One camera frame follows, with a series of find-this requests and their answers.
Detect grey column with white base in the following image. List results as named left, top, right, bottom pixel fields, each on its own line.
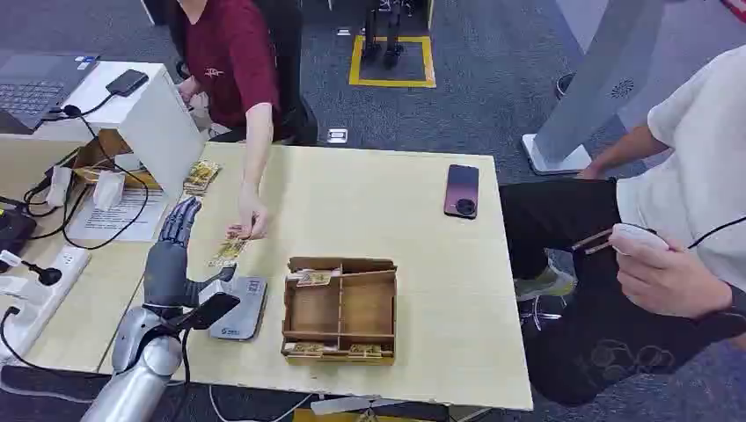
left=520, top=0, right=667, bottom=177

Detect black power plug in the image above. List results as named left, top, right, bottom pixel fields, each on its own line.
left=22, top=260, right=63, bottom=287

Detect white cable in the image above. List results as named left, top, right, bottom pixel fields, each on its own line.
left=208, top=384, right=317, bottom=422

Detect dark grey laptop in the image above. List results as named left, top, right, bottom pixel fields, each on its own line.
left=0, top=53, right=101, bottom=134

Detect seated person beside table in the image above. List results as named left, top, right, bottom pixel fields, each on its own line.
left=499, top=44, right=746, bottom=409

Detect brown cardboard box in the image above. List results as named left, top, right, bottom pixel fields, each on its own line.
left=70, top=128, right=163, bottom=192

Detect white box stand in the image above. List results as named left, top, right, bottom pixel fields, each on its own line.
left=32, top=60, right=206, bottom=200

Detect chair star base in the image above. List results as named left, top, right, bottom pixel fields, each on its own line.
left=517, top=293, right=564, bottom=338

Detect black controller cable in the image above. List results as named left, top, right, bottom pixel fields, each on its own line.
left=686, top=215, right=746, bottom=251

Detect printed paper sheet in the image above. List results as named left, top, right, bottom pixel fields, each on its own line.
left=66, top=186, right=172, bottom=244

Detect black robot legs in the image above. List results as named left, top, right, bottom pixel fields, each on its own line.
left=360, top=0, right=407, bottom=69

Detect black charging cable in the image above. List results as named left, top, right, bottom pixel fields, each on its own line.
left=23, top=92, right=151, bottom=251

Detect white power adapter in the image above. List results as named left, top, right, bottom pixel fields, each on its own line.
left=45, top=165, right=73, bottom=209
left=92, top=169, right=127, bottom=213

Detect person's hand with controller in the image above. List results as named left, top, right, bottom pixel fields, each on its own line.
left=608, top=223, right=735, bottom=321

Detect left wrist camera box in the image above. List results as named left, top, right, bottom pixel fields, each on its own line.
left=167, top=279, right=241, bottom=334

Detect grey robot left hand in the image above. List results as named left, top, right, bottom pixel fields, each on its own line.
left=143, top=196, right=238, bottom=319

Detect black device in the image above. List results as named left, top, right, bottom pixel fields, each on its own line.
left=0, top=202, right=39, bottom=258

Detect stack of gold cards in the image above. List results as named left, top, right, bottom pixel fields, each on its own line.
left=182, top=159, right=223, bottom=197

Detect yellow floor tape square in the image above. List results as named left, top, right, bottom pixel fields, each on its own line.
left=347, top=35, right=437, bottom=90

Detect brown wooden sticks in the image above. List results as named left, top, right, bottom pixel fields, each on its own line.
left=570, top=228, right=614, bottom=256

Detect white power strip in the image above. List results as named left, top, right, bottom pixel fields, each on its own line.
left=0, top=244, right=92, bottom=365

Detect white handheld controller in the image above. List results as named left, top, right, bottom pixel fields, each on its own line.
left=611, top=222, right=672, bottom=256

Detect gold card with white edge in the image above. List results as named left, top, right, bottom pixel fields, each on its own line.
left=287, top=268, right=343, bottom=288

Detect person at desk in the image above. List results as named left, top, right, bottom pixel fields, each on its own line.
left=173, top=0, right=304, bottom=242

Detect grey flat card reader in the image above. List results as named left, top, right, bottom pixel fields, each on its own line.
left=208, top=275, right=268, bottom=343

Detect dark red smartphone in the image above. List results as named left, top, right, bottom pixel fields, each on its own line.
left=443, top=164, right=481, bottom=221

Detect wooden compartment card box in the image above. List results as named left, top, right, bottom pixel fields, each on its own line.
left=281, top=257, right=399, bottom=367

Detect person's green shoe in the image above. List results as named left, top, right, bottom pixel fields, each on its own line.
left=513, top=263, right=577, bottom=302

